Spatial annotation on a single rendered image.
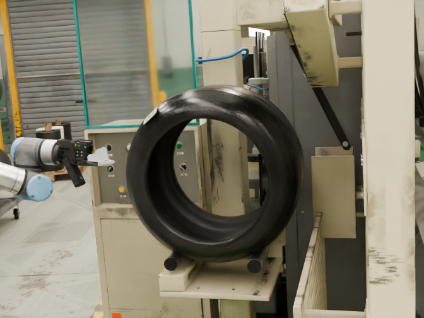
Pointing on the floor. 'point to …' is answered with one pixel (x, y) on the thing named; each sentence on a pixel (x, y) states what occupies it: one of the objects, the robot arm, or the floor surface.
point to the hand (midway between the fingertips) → (110, 164)
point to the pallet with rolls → (57, 132)
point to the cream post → (235, 136)
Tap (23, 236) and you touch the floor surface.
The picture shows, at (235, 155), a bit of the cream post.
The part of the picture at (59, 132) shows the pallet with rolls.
